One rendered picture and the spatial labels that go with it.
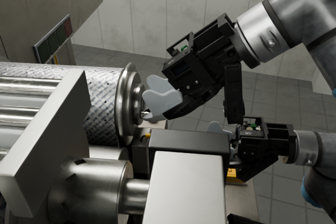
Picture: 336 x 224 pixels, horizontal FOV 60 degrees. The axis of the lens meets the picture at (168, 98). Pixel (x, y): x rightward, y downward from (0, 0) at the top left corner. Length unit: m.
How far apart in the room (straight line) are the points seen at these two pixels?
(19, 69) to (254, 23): 0.39
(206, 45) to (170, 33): 2.75
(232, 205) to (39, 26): 0.71
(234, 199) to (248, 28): 0.53
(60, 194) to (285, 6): 0.32
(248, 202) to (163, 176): 0.68
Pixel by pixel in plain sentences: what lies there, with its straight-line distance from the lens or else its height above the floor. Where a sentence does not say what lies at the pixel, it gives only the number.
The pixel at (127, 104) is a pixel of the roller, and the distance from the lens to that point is 0.47.
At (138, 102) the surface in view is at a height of 1.27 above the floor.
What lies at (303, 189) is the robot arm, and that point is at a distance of 0.79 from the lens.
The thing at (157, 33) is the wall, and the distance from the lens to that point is 3.22.
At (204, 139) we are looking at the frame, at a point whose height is 1.44.
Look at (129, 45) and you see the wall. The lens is 3.43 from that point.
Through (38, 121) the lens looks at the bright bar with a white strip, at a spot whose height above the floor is 1.46.
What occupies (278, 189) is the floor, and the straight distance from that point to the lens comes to 2.08.
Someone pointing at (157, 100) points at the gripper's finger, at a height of 1.29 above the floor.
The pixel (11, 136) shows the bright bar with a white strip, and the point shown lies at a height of 1.44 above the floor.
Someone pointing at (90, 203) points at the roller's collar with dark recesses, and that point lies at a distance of 0.26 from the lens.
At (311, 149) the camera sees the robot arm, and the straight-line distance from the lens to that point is 0.67.
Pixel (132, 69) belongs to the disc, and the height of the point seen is 1.30.
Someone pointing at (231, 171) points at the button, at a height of 0.92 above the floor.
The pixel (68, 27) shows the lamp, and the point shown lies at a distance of 1.06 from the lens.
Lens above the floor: 1.57
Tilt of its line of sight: 36 degrees down
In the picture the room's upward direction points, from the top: straight up
